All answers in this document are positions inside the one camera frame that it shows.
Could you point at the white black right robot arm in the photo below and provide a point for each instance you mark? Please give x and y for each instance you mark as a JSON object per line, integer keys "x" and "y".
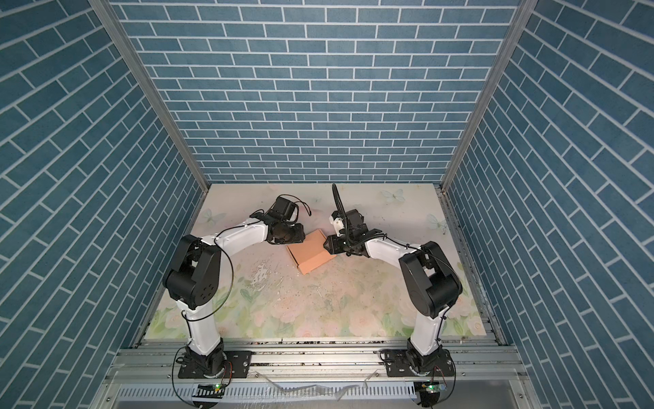
{"x": 432, "y": 284}

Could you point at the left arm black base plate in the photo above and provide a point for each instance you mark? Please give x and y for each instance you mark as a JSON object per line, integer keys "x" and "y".
{"x": 222, "y": 365}

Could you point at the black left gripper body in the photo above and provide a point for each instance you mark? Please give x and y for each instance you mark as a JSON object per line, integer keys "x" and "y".
{"x": 290, "y": 233}

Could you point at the aluminium corner frame post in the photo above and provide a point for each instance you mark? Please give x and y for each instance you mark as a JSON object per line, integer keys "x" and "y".
{"x": 108, "y": 18}
{"x": 508, "y": 46}

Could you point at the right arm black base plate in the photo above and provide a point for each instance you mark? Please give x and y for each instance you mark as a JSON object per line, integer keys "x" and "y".
{"x": 402, "y": 363}

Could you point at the white ventilated cable duct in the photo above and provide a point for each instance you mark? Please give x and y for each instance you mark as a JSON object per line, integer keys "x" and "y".
{"x": 265, "y": 392}

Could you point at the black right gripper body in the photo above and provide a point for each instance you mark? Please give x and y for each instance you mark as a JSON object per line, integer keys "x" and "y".
{"x": 340, "y": 244}

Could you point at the aluminium corner frame post left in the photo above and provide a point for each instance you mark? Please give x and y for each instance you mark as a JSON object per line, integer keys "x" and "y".
{"x": 108, "y": 18}

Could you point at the aluminium corner frame post right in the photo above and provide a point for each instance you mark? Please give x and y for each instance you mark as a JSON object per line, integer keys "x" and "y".
{"x": 508, "y": 46}

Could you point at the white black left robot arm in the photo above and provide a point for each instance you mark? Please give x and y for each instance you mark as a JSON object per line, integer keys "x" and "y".
{"x": 193, "y": 277}

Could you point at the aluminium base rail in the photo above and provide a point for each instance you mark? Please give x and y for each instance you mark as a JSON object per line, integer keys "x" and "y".
{"x": 488, "y": 375}

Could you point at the pink cardboard paper box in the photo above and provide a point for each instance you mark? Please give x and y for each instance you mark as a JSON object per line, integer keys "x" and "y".
{"x": 310, "y": 254}

